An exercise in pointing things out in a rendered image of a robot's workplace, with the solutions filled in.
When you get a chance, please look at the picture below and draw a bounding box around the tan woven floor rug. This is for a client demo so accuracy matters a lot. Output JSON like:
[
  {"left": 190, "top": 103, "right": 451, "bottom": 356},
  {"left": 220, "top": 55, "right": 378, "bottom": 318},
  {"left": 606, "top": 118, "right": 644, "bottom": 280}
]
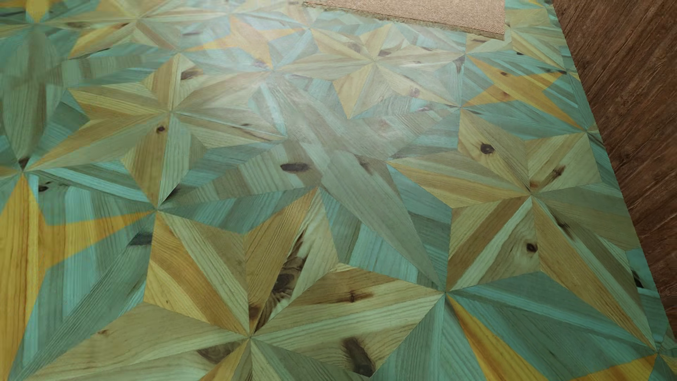
[{"left": 304, "top": 0, "right": 507, "bottom": 39}]

